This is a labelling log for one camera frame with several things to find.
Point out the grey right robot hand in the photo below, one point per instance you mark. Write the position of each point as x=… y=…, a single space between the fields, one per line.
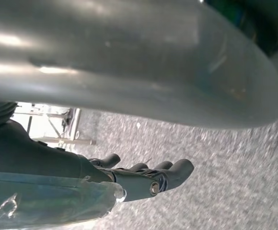
x=45 y=165

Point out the white metal frame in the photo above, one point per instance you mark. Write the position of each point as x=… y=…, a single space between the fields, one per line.
x=41 y=127

